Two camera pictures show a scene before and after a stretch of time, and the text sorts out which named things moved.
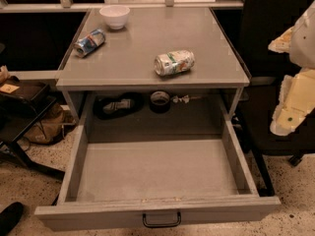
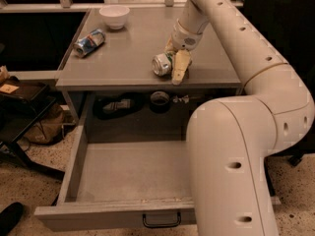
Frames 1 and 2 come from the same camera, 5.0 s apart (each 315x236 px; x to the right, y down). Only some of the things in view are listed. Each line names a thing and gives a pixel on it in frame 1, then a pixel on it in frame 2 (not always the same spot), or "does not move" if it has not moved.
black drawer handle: x=160 y=225 does not move
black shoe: x=10 y=217 does not move
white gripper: x=303 y=42 -> x=182 y=38
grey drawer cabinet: x=117 y=91 does not move
